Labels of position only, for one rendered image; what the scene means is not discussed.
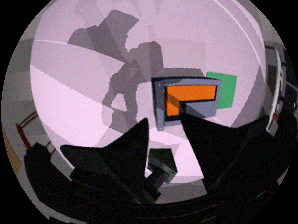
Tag orange l-shaped block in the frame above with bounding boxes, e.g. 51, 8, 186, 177
165, 84, 216, 116

